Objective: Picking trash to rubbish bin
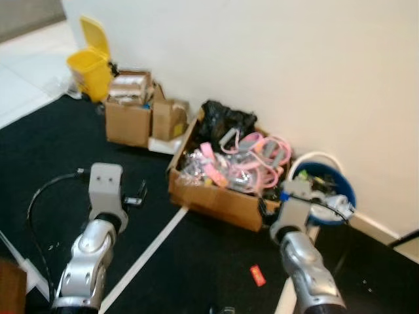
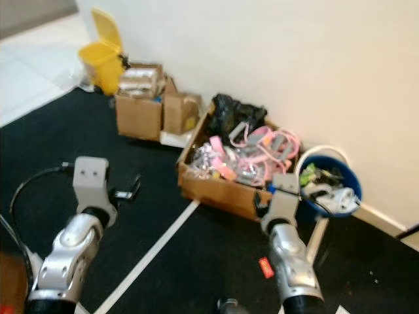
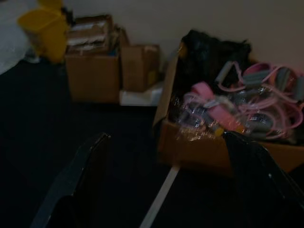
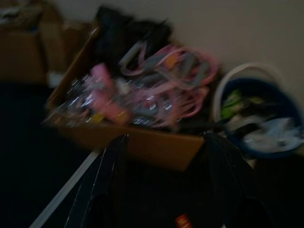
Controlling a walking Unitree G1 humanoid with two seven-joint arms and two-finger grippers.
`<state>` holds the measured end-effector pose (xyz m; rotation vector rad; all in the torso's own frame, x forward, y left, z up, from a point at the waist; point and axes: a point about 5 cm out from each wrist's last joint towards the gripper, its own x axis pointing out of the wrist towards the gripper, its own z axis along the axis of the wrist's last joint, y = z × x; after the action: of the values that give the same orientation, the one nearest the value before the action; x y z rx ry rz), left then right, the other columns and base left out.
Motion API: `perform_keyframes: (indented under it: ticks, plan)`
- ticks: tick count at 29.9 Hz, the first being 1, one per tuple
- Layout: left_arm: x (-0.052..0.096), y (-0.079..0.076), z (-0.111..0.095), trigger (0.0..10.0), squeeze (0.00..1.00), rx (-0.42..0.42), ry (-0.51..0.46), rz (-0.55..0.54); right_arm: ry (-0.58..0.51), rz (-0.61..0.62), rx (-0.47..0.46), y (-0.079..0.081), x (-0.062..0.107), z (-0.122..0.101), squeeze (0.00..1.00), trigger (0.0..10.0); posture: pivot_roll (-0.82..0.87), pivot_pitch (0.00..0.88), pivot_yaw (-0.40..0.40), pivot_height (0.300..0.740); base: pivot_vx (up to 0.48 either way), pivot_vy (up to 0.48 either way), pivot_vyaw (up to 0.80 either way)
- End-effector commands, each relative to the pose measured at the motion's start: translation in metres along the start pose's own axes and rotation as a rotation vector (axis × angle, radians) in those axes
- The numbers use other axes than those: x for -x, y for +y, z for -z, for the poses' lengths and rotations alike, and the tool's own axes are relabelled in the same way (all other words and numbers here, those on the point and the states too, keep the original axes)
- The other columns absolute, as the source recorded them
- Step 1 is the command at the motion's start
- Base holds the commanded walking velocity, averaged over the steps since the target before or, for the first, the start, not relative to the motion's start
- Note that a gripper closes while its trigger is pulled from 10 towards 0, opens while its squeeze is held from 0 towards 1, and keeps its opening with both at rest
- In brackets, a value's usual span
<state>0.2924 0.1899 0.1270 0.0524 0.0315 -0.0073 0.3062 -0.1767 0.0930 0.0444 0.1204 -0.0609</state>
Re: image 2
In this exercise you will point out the white crumpled trash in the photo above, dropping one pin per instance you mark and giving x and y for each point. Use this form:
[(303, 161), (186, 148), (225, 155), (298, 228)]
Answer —
[(340, 199)]

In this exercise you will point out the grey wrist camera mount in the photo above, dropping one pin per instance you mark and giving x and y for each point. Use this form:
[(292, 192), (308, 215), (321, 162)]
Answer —
[(91, 183), (281, 199)]

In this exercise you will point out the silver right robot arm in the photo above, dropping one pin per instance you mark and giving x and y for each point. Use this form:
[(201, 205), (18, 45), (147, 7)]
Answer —
[(291, 261)]

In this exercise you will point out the red wrapper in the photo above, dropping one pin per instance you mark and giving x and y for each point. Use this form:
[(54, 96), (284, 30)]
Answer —
[(266, 267)]

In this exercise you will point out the yellow lidded rubbish bin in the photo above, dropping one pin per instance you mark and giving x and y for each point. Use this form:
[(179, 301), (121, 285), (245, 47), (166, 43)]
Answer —
[(103, 65)]

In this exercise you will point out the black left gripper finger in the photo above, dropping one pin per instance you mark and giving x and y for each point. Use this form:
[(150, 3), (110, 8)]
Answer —
[(135, 184)]

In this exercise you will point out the small brown cardboard box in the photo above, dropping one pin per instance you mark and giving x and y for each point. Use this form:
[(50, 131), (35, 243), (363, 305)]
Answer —
[(180, 112)]

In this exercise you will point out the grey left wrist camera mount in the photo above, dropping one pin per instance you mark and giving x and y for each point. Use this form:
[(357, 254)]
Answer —
[(91, 183)]

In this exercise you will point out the black plastic bag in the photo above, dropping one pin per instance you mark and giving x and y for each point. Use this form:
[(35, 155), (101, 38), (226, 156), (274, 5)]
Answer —
[(236, 112)]

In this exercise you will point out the black white-lined floor mat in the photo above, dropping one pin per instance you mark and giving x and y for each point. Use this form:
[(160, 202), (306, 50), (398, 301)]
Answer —
[(170, 261)]

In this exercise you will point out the wide brown cardboard box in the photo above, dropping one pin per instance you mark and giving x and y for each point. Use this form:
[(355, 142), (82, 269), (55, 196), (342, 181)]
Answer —
[(219, 190)]

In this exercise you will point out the brown wooden object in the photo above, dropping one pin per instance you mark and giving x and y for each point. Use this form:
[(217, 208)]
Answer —
[(12, 284)]

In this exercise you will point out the green wrapper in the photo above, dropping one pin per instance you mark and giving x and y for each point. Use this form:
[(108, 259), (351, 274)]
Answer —
[(308, 175)]

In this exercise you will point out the tall brown cardboard box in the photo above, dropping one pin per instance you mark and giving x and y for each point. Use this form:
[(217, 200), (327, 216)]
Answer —
[(137, 118)]

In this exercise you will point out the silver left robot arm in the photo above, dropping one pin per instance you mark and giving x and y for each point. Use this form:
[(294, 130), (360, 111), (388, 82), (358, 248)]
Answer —
[(69, 255)]

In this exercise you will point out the blue round bucket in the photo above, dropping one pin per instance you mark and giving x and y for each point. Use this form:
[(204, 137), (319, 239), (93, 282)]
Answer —
[(352, 180)]

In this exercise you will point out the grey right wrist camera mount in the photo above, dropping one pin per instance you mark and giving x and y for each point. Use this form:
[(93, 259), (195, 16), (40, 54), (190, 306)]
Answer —
[(281, 199)]

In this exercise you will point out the plastic wrapped packets stack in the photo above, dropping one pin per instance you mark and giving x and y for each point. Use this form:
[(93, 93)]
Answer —
[(139, 80)]

